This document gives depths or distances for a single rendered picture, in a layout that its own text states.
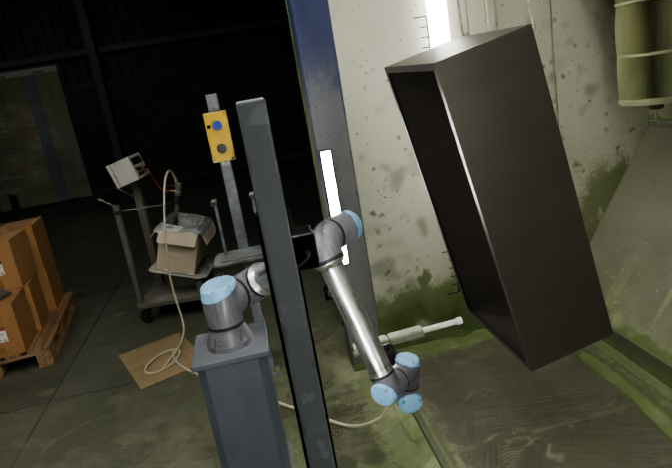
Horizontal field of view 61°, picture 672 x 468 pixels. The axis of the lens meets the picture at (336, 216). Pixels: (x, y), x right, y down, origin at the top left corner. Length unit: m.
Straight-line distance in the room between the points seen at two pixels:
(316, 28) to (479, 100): 1.21
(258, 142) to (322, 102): 1.97
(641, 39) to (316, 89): 1.54
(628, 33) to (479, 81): 1.31
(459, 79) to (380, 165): 1.19
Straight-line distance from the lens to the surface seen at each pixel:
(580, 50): 3.45
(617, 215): 3.56
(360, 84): 2.98
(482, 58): 1.98
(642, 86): 3.15
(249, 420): 2.51
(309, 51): 2.94
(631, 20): 3.15
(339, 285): 1.97
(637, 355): 3.19
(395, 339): 2.47
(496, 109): 2.00
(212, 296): 2.35
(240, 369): 2.40
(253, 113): 0.98
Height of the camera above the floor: 1.67
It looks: 14 degrees down
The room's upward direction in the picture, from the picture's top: 10 degrees counter-clockwise
